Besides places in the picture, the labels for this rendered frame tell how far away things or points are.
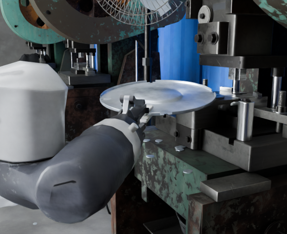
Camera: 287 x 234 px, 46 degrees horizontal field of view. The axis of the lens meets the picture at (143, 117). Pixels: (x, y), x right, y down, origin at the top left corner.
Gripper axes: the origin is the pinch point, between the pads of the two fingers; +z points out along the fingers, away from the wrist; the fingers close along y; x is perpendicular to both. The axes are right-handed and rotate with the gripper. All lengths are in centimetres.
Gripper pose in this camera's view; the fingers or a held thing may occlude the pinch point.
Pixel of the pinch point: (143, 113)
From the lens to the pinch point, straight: 72.4
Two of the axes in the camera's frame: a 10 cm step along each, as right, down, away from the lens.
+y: 0.0, -9.7, -2.5
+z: 2.2, -2.4, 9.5
